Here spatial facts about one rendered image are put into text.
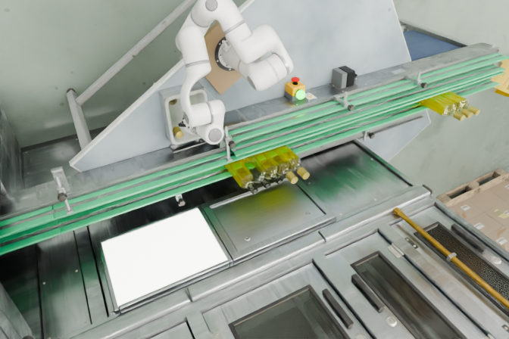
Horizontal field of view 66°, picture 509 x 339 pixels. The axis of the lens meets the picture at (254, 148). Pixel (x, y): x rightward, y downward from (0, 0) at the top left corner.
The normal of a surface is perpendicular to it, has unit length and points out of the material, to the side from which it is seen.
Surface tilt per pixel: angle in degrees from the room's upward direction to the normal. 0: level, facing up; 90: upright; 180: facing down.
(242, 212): 90
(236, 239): 90
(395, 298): 90
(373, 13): 0
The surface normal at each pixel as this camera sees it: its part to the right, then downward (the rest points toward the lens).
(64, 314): -0.03, -0.82
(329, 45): 0.46, 0.50
